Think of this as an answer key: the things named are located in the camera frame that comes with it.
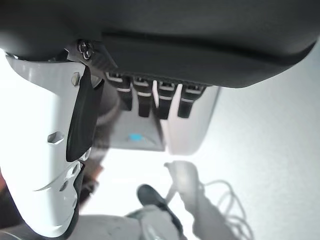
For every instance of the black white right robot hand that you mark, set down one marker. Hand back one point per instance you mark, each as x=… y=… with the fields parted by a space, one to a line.
x=175 y=37

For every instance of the silver right robot leg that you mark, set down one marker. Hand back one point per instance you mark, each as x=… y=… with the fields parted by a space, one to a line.
x=140 y=225

